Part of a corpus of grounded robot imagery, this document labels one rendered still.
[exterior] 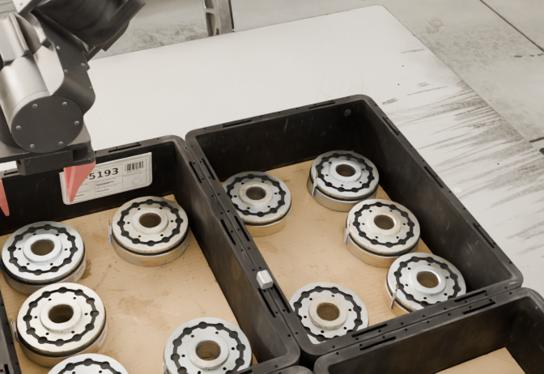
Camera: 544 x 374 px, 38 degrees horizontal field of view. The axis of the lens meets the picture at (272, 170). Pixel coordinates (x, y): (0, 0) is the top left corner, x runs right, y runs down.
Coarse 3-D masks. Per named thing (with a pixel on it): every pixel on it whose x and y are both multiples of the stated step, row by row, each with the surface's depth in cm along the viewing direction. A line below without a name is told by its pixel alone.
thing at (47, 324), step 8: (48, 304) 94; (56, 304) 94; (64, 304) 94; (72, 304) 94; (40, 312) 93; (48, 312) 93; (80, 312) 93; (40, 320) 92; (48, 320) 92; (72, 320) 92; (80, 320) 93; (48, 328) 91; (56, 328) 91; (64, 328) 91; (72, 328) 92
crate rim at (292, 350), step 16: (128, 144) 107; (144, 144) 107; (160, 144) 108; (176, 144) 107; (96, 160) 105; (192, 160) 105; (16, 176) 101; (192, 176) 103; (208, 192) 101; (208, 208) 100; (224, 224) 97; (240, 256) 93; (256, 272) 92; (256, 288) 90; (272, 304) 88; (0, 320) 84; (272, 320) 87; (0, 336) 82; (288, 336) 86; (0, 352) 81; (288, 352) 84; (0, 368) 80; (256, 368) 82; (272, 368) 82
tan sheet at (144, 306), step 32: (96, 224) 109; (0, 256) 103; (96, 256) 105; (192, 256) 106; (0, 288) 99; (96, 288) 101; (128, 288) 101; (160, 288) 102; (192, 288) 102; (128, 320) 97; (160, 320) 98; (96, 352) 94; (128, 352) 94; (160, 352) 94
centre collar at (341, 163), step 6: (336, 162) 117; (342, 162) 117; (348, 162) 117; (354, 162) 117; (330, 168) 116; (336, 168) 117; (354, 168) 117; (360, 168) 116; (330, 174) 115; (336, 174) 115; (360, 174) 116; (336, 180) 115; (342, 180) 114; (348, 180) 114; (354, 180) 115
